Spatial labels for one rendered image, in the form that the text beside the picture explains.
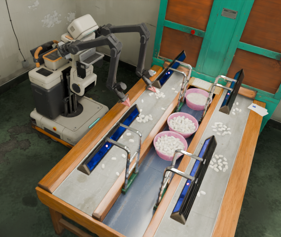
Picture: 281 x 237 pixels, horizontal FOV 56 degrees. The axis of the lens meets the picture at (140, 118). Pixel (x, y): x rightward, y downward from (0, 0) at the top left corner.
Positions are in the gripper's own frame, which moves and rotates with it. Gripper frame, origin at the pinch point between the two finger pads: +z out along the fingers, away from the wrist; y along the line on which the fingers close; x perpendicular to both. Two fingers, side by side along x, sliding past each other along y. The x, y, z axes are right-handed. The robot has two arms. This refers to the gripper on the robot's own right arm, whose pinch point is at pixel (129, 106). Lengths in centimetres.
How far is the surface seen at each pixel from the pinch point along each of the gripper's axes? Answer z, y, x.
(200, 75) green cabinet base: 28, 85, -25
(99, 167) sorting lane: 13, -63, -1
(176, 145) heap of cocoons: 43, -14, -28
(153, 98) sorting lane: 12.1, 31.6, -0.8
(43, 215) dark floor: 29, -85, 83
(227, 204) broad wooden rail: 78, -47, -61
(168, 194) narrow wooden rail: 50, -59, -37
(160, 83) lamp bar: -1.6, 8.9, -33.7
